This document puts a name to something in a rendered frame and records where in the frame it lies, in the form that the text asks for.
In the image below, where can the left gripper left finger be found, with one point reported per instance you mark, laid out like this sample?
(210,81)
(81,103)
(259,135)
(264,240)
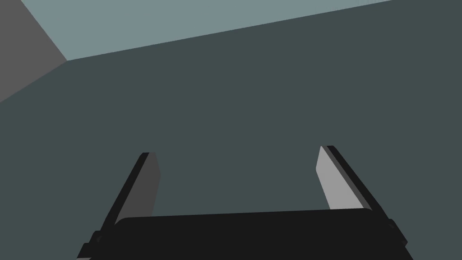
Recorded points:
(139,191)

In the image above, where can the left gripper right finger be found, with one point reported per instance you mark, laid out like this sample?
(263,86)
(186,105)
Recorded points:
(343,184)

